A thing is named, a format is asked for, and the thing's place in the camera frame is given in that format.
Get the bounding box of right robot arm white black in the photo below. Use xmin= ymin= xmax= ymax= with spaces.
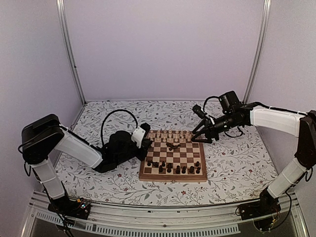
xmin=192 ymin=91 xmax=316 ymax=215

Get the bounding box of right aluminium frame post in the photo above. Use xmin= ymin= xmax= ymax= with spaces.
xmin=243 ymin=0 xmax=272 ymax=103

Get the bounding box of aluminium frame post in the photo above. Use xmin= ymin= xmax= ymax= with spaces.
xmin=56 ymin=0 xmax=86 ymax=105
xmin=243 ymin=0 xmax=272 ymax=103

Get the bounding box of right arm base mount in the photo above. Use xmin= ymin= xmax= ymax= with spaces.
xmin=237 ymin=188 xmax=281 ymax=232

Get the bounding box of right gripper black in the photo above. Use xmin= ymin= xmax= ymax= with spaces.
xmin=192 ymin=112 xmax=240 ymax=144

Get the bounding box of wooden chess board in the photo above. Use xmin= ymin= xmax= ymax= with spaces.
xmin=139 ymin=141 xmax=207 ymax=182

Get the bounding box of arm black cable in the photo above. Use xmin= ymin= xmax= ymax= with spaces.
xmin=203 ymin=95 xmax=245 ymax=138
xmin=100 ymin=110 xmax=139 ymax=149

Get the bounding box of left aluminium frame post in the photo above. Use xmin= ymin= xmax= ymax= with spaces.
xmin=56 ymin=0 xmax=86 ymax=105

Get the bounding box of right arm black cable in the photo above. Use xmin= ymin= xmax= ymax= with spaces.
xmin=203 ymin=95 xmax=245 ymax=138

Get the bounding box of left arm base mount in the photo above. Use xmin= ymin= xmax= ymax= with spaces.
xmin=48 ymin=196 xmax=91 ymax=220

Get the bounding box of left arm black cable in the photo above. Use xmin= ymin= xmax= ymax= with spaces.
xmin=100 ymin=110 xmax=139 ymax=149

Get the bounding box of row of white pieces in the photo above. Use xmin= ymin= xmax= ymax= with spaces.
xmin=147 ymin=130 xmax=193 ymax=143

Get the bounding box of front aluminium rail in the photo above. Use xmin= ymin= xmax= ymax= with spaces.
xmin=22 ymin=192 xmax=311 ymax=237

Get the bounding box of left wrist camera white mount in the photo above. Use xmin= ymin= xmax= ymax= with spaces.
xmin=131 ymin=123 xmax=151 ymax=148

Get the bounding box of dark piece placed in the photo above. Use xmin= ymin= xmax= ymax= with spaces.
xmin=166 ymin=163 xmax=172 ymax=173

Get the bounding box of pile of dark pieces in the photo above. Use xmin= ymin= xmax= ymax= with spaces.
xmin=166 ymin=142 xmax=181 ymax=151

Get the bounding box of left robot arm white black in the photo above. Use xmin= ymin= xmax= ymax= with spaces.
xmin=18 ymin=114 xmax=152 ymax=214

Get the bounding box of floral patterned table mat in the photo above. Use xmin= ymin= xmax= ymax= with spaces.
xmin=48 ymin=100 xmax=282 ymax=207

